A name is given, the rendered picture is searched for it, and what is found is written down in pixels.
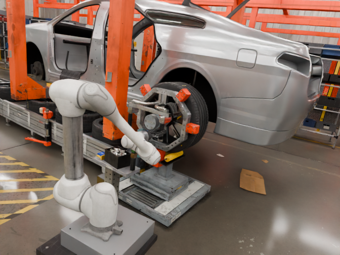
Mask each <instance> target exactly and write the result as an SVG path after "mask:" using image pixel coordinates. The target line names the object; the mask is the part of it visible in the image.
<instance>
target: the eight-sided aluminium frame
mask: <svg viewBox="0 0 340 255"><path fill-rule="evenodd" d="M157 93H161V94H163V95H167V96H171V97H173V99H174V101H175V102H176V104H177V106H178V107H179V109H180V111H181V113H182V114H183V122H182V129H181V136H180V138H178V139H177V140H175V141H174V142H172V143H171V144H169V145H166V144H164V143H161V142H158V141H155V140H153V139H152V138H151V139H150V140H149V141H147V142H149V143H151V144H152V145H153V146H154V147H155V148H158V149H161V150H163V151H166V152H167V151H170V150H172V149H173V148H175V147H176V146H178V145H179V144H181V143H182V142H183V141H185V140H187V138H188V133H187V132H185V131H186V124H188V123H190V119H191V113H190V111H189V109H188V108H187V106H186V104H185V103H184V102H180V101H179V99H178V98H177V97H176V95H177V94H178V92H176V91H171V90H167V89H162V88H153V89H151V91H149V92H148V93H147V94H146V95H145V96H144V97H143V98H142V99H140V101H141V102H148V101H149V100H150V99H151V98H152V97H153V96H155V95H156V94H157ZM144 115H145V111H144V110H142V109H139V112H138V114H137V127H138V128H139V129H146V130H147V128H146V126H145V124H144Z"/></svg>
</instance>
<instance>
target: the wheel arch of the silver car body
mask: <svg viewBox="0 0 340 255"><path fill-rule="evenodd" d="M195 71H197V75H196V80H195V85H194V88H196V90H198V91H199V92H200V94H201V96H203V99H204V100H205V102H206V105H207V110H208V121H210V122H213V123H216V126H217V121H218V104H217V99H216V95H215V92H214V90H213V88H212V86H211V84H210V82H209V81H208V79H207V78H206V77H205V76H204V75H203V74H202V73H201V72H199V71H198V70H196V69H194V68H191V67H187V66H181V67H176V68H173V69H171V70H169V71H168V72H167V73H165V74H164V75H163V76H162V77H161V79H160V80H159V81H158V83H161V82H184V83H187V84H189V83H190V85H191V86H192V85H193V80H194V75H195ZM158 83H157V84H158ZM169 102H172V103H175V101H174V99H173V97H171V96H169ZM216 126H215V129H216ZM215 129H214V131H215ZM213 133H214V132H213Z"/></svg>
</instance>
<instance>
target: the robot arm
mask: <svg viewBox="0 0 340 255"><path fill-rule="evenodd" d="M49 96H50V98H51V99H52V101H53V102H55V104H56V106H57V108H58V110H59V113H60V114H61V115H62V125H63V147H64V169H65V174H64V175H63V176H62V177H61V179H60V180H59V181H58V182H57V183H56V184H55V186H54V189H53V196H54V198H55V200H56V201H57V202H58V203H59V204H61V205H62V206H64V207H66V208H69V209H72V210H75V211H79V212H81V213H83V214H85V215H86V216H87V217H88V218H89V222H88V223H87V224H86V225H84V226H83V227H81V229H80V231H81V232H85V233H88V234H90V235H93V236H95V237H97V238H100V239H102V240H103V241H104V242H107V241H108V240H109V238H110V237H111V235H112V234H113V233H115V234H122V232H123V229H122V228H120V226H122V225H123V221H120V220H117V219H116V217H117V211H118V196H117V192H116V190H115V188H114V186H112V185H111V184H109V183H105V182H103V183H97V184H95V185H94V186H91V184H90V182H89V180H88V177H87V175H86V174H85V173H84V172H83V121H82V115H83V114H84V113H85V110H90V111H94V112H98V113H99V114H100V115H102V116H103V117H105V118H107V119H108V120H110V121H111V122H112V123H113V124H114V125H115V126H116V127H117V128H119V129H120V130H121V131H122V132H123V133H124V134H125V135H124V136H123V137H122V139H121V144H122V146H123V147H124V148H128V149H132V150H134V151H136V152H137V154H138V155H139V156H140V157H141V158H142V159H143V160H144V161H146V162H147V163H148V164H151V165H155V164H157V163H158V162H159V161H160V159H161V156H160V153H159V152H158V150H157V149H156V148H155V147H154V146H153V145H152V144H151V143H149V142H147V141H149V140H150V139H151V138H154V137H156V138H159V137H161V136H163V134H165V133H166V130H162V131H160V132H159V129H151V130H147V131H139V132H135V131H134V130H133V128H132V127H131V126H130V125H129V124H128V123H127V122H126V121H125V120H124V119H123V117H122V116H121V115H120V114H119V112H118V109H117V106H116V103H115V102H114V99H113V97H112V96H111V95H110V93H109V92H108V91H107V90H106V89H105V88H104V87H103V86H101V85H100V84H98V83H94V82H92V83H87V82H84V81H81V80H75V79H62V80H58V81H55V82H54V83H52V84H51V86H50V88H49Z"/></svg>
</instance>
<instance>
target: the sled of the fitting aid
mask: <svg viewBox="0 0 340 255"><path fill-rule="evenodd" d="M152 167H154V166H150V167H147V168H146V169H142V170H140V172H138V173H135V174H133V175H131V177H130V182H131V183H133V184H135V185H137V186H139V187H141V188H143V189H145V190H147V191H149V192H150V193H152V194H154V195H156V196H158V197H160V198H162V199H164V200H166V201H168V202H169V201H171V200H172V199H173V198H175V197H176V196H178V195H179V194H180V193H182V192H183V191H185V190H186V189H187V188H188V185H189V182H186V183H185V184H184V185H182V186H181V187H179V188H178V189H176V190H175V191H173V192H170V191H168V190H166V189H163V188H161V187H159V186H157V185H155V184H153V183H151V182H149V181H147V180H145V179H143V178H141V177H140V173H142V172H144V171H146V170H148V169H150V168H152Z"/></svg>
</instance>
